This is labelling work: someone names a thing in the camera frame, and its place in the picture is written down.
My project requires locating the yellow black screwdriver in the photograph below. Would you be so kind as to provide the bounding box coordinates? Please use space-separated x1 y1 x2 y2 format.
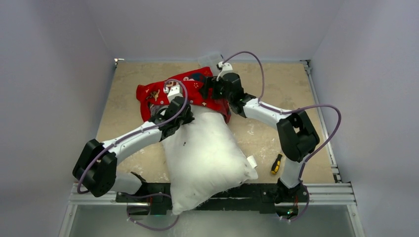
270 153 283 175

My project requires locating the clear plastic organizer box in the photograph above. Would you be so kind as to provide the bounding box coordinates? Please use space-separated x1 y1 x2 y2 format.
197 51 224 67

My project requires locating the red printed pillowcase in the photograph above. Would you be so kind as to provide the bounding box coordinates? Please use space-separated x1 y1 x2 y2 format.
136 67 232 124

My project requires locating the white pillow insert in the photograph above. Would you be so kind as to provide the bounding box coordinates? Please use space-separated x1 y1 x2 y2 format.
162 105 258 215

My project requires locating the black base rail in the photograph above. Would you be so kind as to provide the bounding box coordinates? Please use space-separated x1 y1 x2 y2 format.
116 181 310 220

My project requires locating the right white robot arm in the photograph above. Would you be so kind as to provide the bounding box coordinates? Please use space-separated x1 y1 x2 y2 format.
199 73 320 201

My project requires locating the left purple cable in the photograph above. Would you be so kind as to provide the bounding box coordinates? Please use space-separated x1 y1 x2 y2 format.
76 78 190 195

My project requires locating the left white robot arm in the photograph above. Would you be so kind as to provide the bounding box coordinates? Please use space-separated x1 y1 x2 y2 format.
72 96 194 202

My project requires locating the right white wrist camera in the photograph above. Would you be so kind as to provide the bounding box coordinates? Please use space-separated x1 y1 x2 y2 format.
216 62 233 81

